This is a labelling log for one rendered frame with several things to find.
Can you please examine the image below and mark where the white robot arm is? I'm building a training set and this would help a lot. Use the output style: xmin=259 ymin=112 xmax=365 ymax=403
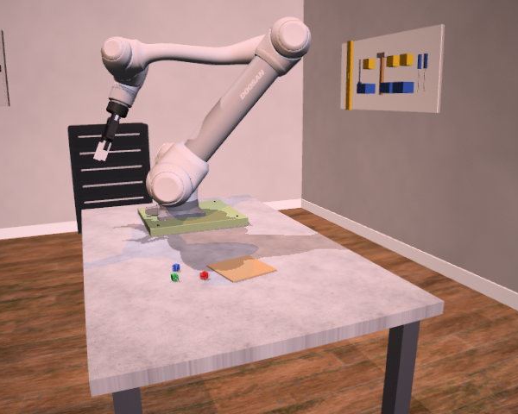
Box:
xmin=101 ymin=17 xmax=311 ymax=220

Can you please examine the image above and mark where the orange flat mat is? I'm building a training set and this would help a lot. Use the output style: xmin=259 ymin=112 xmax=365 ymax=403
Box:
xmin=207 ymin=255 xmax=277 ymax=283

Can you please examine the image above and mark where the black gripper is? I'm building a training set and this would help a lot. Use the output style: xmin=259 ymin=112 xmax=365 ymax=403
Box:
xmin=93 ymin=101 xmax=129 ymax=161

